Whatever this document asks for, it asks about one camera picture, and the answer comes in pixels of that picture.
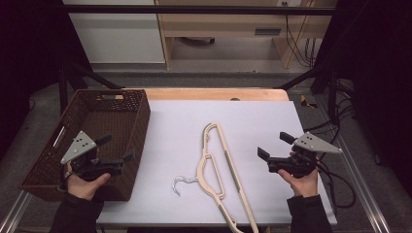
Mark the black curtain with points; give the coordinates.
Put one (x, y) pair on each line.
(29, 64)
(379, 81)

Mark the grey curved floor object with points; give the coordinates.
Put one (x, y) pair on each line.
(197, 40)

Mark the yellow and black tape piece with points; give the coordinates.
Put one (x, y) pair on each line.
(304, 101)

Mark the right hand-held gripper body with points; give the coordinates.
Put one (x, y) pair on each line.
(312, 144)

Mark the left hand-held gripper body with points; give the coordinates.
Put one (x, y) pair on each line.
(79, 145)

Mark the beige plastic clothes hanger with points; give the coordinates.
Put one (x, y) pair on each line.
(231, 168)

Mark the black horizontal frame bar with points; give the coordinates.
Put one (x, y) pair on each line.
(194, 9)

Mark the person's right hand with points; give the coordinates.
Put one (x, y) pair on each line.
(304, 187)

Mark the white cabinet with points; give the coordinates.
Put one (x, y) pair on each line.
(120, 35)

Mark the person's left hand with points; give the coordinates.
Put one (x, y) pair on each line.
(82, 189)

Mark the aluminium rail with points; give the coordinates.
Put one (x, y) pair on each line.
(14, 212)
(359, 181)

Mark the black diagonal frame strut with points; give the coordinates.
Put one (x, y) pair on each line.
(94, 77)
(311, 76)

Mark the brown woven plastic basket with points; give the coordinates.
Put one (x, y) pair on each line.
(100, 113)

